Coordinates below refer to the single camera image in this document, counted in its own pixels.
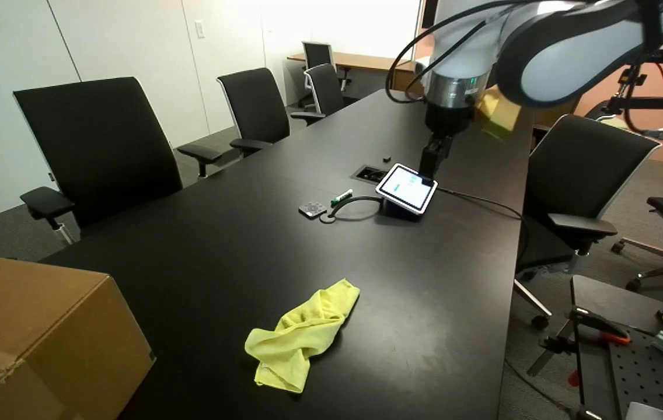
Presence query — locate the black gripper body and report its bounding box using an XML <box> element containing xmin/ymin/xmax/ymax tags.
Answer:
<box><xmin>421</xmin><ymin>100</ymin><xmax>476</xmax><ymax>143</ymax></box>

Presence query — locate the yellow microfiber cloth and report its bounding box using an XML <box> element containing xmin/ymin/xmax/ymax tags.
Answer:
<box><xmin>242</xmin><ymin>278</ymin><xmax>364</xmax><ymax>397</ymax></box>

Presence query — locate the white framed tablet device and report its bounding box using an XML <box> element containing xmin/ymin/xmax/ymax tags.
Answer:
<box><xmin>374</xmin><ymin>162</ymin><xmax>440</xmax><ymax>220</ymax></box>

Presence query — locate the wooden desk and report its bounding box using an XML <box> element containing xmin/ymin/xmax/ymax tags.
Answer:
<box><xmin>285</xmin><ymin>49</ymin><xmax>420</xmax><ymax>78</ymax></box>

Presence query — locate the small black device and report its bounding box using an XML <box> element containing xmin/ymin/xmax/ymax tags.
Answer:
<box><xmin>295</xmin><ymin>203</ymin><xmax>329</xmax><ymax>222</ymax></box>

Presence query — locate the brown cardboard box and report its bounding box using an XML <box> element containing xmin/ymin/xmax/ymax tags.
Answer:
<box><xmin>0</xmin><ymin>252</ymin><xmax>155</xmax><ymax>420</ymax></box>

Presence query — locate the table cable port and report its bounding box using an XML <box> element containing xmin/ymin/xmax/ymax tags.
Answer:
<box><xmin>354</xmin><ymin>163</ymin><xmax>386</xmax><ymax>185</ymax></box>

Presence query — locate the black tablet power cable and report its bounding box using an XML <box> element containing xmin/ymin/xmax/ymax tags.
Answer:
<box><xmin>434</xmin><ymin>185</ymin><xmax>523</xmax><ymax>222</ymax></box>

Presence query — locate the black hanging robot cable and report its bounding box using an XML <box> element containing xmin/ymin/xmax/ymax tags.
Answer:
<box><xmin>383</xmin><ymin>0</ymin><xmax>528</xmax><ymax>108</ymax></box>

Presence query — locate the black looped table cable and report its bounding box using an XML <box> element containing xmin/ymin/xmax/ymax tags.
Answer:
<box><xmin>316</xmin><ymin>193</ymin><xmax>386</xmax><ymax>226</ymax></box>

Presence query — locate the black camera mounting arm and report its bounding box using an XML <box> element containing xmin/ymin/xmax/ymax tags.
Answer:
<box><xmin>607</xmin><ymin>65</ymin><xmax>663</xmax><ymax>144</ymax></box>

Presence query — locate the orange handled clamp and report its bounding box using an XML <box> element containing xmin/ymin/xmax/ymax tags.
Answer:
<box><xmin>541</xmin><ymin>306</ymin><xmax>634</xmax><ymax>357</ymax></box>

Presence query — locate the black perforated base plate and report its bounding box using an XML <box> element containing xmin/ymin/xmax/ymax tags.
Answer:
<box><xmin>567</xmin><ymin>274</ymin><xmax>663</xmax><ymax>420</ymax></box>

